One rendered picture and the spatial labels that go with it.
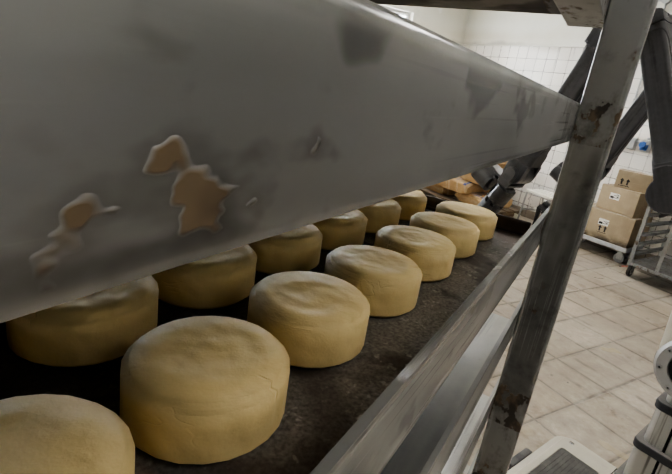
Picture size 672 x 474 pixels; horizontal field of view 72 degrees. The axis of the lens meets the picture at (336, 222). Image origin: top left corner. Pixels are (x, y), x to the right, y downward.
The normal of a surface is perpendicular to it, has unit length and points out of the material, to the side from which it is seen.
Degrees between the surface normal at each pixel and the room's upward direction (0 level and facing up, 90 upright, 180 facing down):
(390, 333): 0
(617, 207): 93
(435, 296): 0
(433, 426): 0
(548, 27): 90
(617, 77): 90
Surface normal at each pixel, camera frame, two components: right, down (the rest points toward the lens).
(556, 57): -0.86, 0.03
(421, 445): 0.15, -0.95
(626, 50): -0.52, 0.18
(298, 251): 0.55, 0.32
